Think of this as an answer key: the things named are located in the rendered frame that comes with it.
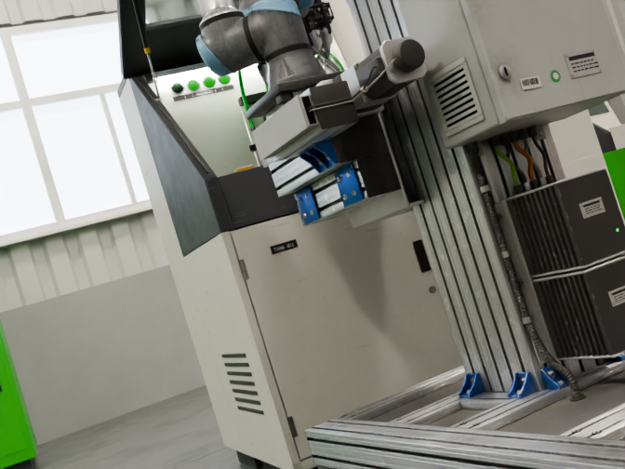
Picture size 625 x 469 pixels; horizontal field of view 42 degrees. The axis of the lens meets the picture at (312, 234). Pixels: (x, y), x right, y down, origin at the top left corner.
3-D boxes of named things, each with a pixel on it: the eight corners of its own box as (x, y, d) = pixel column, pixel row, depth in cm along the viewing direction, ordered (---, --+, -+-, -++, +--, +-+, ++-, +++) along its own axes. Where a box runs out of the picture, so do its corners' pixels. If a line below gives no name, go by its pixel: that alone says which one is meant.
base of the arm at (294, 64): (339, 74, 196) (326, 36, 197) (284, 86, 190) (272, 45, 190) (313, 95, 210) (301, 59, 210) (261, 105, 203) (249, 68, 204)
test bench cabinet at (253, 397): (301, 499, 230) (219, 233, 234) (248, 473, 284) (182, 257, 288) (502, 413, 256) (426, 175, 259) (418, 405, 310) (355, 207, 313)
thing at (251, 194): (233, 229, 235) (218, 176, 236) (230, 231, 239) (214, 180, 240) (415, 178, 258) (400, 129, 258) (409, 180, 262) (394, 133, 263)
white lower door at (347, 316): (300, 461, 231) (230, 232, 234) (298, 460, 233) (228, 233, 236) (486, 385, 255) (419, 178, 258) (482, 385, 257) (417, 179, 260)
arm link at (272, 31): (302, 39, 193) (285, -15, 193) (252, 60, 196) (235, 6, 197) (316, 47, 204) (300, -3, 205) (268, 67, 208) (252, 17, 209)
